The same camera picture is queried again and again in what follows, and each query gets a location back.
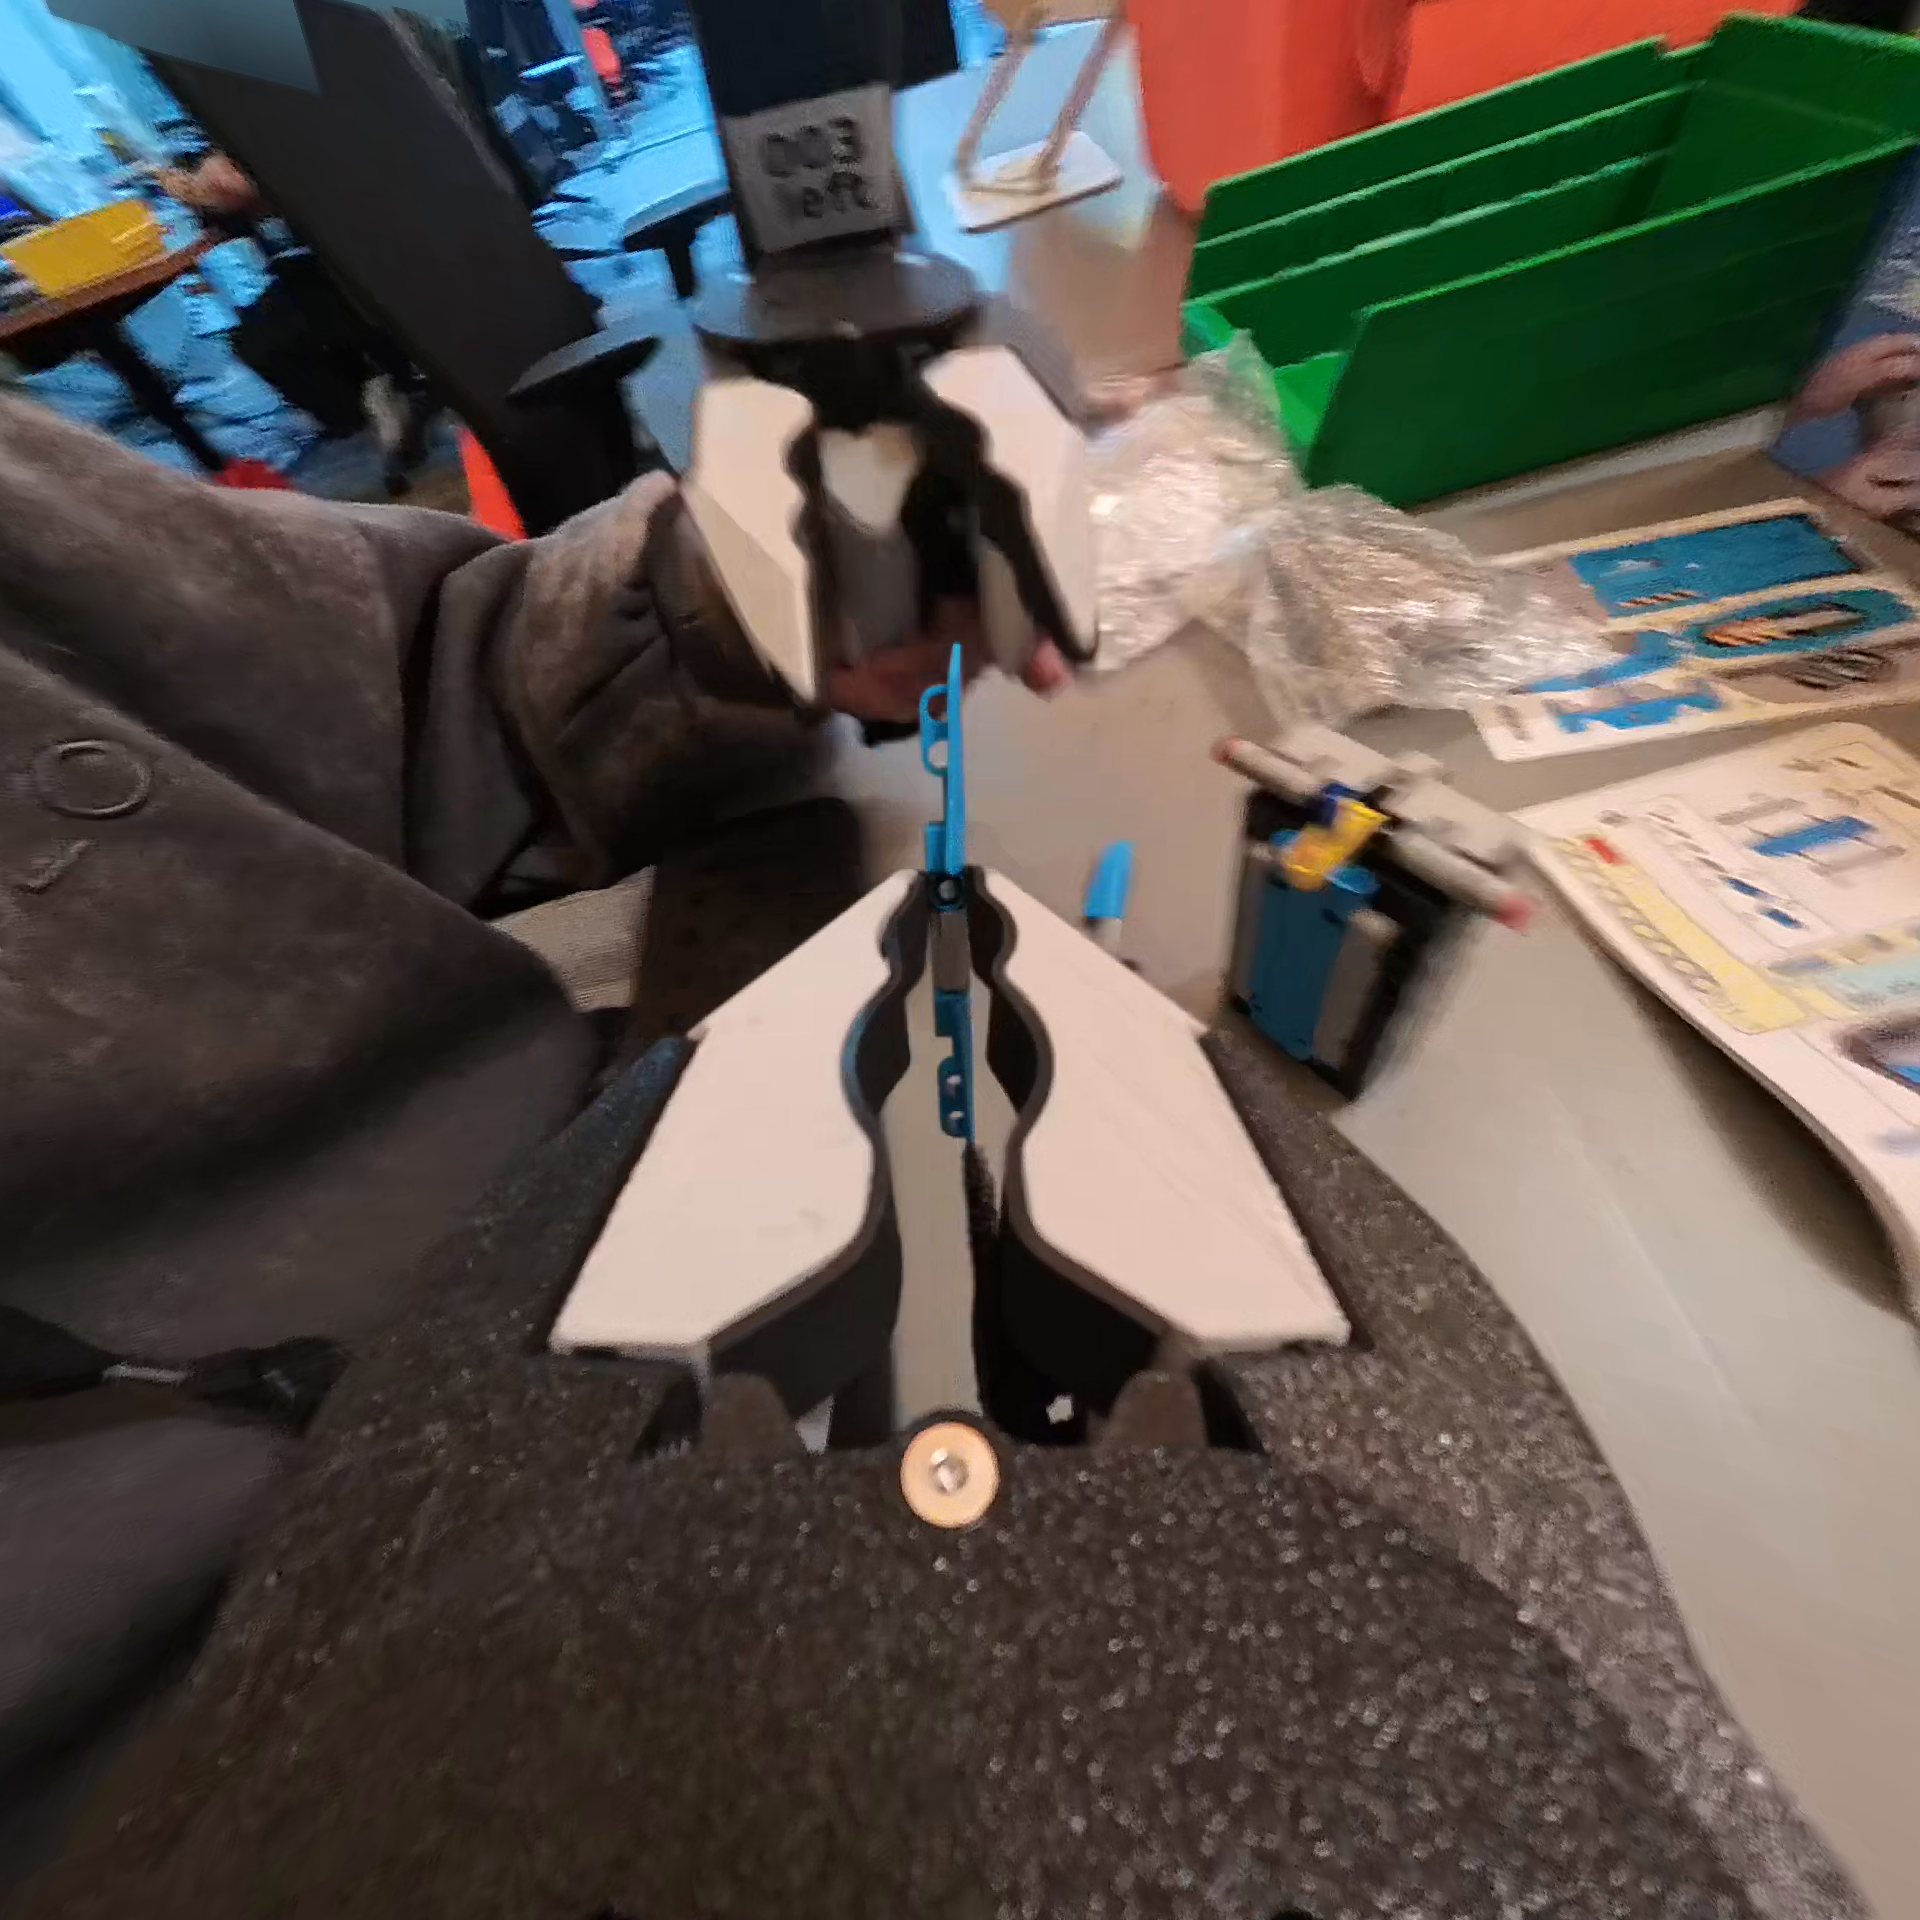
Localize black perforated panel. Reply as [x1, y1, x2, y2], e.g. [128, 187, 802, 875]
[623, 793, 877, 1057]

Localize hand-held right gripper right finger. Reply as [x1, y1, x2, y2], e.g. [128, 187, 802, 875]
[975, 869, 1357, 1397]

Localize blue grey axle assembly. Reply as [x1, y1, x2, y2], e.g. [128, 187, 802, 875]
[1080, 838, 1145, 959]

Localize yellow box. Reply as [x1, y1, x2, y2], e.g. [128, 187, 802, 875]
[0, 201, 168, 309]

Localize blue sticker sheet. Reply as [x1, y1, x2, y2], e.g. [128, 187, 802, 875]
[1469, 501, 1920, 764]

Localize instruction booklet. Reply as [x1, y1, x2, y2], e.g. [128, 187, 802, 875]
[1512, 721, 1920, 1300]

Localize person's left forearm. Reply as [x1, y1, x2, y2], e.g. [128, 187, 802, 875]
[391, 478, 842, 902]

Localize black office chair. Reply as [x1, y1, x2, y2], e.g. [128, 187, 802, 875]
[151, 0, 738, 537]

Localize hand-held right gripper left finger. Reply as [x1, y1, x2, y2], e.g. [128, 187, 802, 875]
[547, 869, 930, 1397]

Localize grey desk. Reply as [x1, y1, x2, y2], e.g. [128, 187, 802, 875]
[495, 14, 1920, 1920]

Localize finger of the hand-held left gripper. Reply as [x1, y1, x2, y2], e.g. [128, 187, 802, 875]
[684, 367, 833, 716]
[922, 340, 1103, 668]

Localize orange plastic case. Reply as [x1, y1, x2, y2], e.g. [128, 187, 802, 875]
[1121, 0, 1746, 217]

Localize large blue brick panel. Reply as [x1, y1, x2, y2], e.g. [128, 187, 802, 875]
[918, 644, 981, 1145]

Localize person's left hand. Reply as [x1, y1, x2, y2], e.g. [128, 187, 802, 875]
[816, 558, 1076, 740]

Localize black blue brick model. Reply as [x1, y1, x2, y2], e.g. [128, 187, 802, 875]
[1212, 716, 1541, 1100]

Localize green plastic bin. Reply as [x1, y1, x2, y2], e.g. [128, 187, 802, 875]
[1176, 14, 1920, 518]

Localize clear plastic bag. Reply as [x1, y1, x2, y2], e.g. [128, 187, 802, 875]
[1082, 331, 1629, 730]

